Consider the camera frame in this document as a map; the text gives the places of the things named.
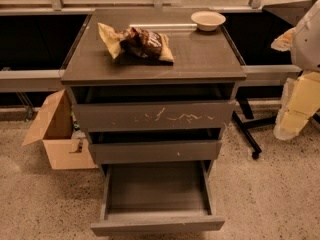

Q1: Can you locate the grey top drawer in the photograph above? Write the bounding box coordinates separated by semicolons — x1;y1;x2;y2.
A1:
71;85;237;132

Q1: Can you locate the grey bottom drawer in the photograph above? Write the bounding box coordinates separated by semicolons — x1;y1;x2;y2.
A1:
91;161;224;236

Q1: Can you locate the grey drawer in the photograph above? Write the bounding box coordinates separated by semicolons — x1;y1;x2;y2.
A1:
91;161;224;236
71;85;237;132
89;128;222;164

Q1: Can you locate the white paper bowl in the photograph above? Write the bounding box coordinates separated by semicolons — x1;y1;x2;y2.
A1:
191;11;226;32

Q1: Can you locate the open cardboard box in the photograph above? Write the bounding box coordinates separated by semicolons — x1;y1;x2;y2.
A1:
23;90;96;170

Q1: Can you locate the grey middle drawer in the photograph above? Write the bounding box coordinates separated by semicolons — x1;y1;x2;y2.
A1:
89;128;222;164

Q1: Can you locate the grey drawer cabinet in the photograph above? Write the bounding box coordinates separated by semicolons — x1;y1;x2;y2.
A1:
62;8;246;168

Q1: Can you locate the green bottle in box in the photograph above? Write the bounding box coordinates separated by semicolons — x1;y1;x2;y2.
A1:
70;111;80;131

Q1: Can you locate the brown chip bag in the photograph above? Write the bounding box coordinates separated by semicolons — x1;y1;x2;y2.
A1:
98;23;174;63

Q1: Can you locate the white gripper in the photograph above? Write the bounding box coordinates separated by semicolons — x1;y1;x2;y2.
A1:
271;1;320;140

